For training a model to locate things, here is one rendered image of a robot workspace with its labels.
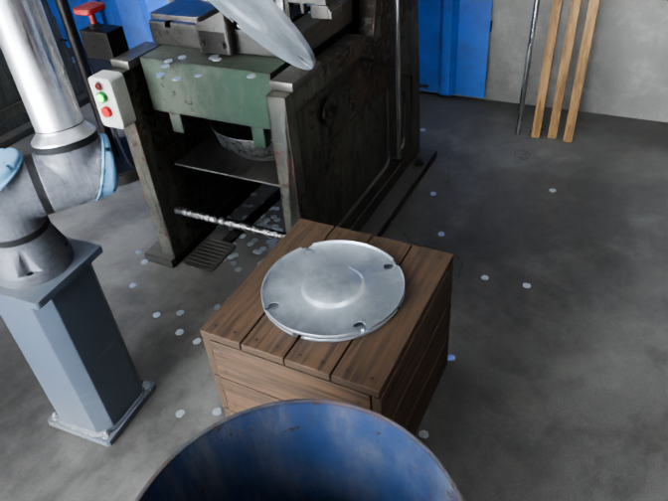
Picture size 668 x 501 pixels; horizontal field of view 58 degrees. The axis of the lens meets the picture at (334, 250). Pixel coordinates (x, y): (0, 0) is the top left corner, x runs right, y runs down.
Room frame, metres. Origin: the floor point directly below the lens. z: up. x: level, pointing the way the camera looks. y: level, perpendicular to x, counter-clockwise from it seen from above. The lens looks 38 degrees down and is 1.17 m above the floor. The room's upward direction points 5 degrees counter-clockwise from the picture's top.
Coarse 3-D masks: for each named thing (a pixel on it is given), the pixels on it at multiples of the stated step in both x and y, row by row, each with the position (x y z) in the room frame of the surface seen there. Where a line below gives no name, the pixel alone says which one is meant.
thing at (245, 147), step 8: (216, 120) 1.68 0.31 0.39; (216, 128) 1.66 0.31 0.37; (224, 128) 1.70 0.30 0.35; (232, 128) 1.72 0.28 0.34; (240, 128) 1.73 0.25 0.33; (248, 128) 1.74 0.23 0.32; (224, 136) 1.53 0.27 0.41; (232, 136) 1.68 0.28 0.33; (240, 136) 1.70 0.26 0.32; (248, 136) 1.71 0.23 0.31; (224, 144) 1.56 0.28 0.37; (232, 144) 1.53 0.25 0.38; (240, 144) 1.51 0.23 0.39; (248, 144) 1.50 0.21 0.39; (272, 144) 1.49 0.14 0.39; (240, 152) 1.52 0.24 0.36; (248, 152) 1.51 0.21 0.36; (256, 152) 1.50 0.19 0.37; (264, 152) 1.50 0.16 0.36; (272, 152) 1.50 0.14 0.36; (256, 160) 1.56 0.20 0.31; (264, 160) 1.55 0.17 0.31
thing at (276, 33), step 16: (208, 0) 1.01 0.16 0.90; (224, 0) 0.94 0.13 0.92; (240, 0) 0.88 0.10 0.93; (256, 0) 0.78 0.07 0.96; (272, 0) 0.76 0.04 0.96; (240, 16) 0.94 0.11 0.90; (256, 16) 0.88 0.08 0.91; (272, 16) 0.78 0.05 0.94; (256, 32) 0.93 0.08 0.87; (272, 32) 0.85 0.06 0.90; (288, 32) 0.78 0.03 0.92; (272, 48) 0.94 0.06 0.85; (288, 48) 0.85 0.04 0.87; (304, 48) 0.79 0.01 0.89; (304, 64) 0.86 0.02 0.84
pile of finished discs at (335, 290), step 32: (288, 256) 1.03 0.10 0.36; (320, 256) 1.02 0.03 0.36; (352, 256) 1.01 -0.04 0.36; (384, 256) 1.00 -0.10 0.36; (288, 288) 0.92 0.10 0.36; (320, 288) 0.91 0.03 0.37; (352, 288) 0.90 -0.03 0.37; (384, 288) 0.90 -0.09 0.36; (288, 320) 0.83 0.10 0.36; (320, 320) 0.82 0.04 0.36; (352, 320) 0.82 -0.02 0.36; (384, 320) 0.81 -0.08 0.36
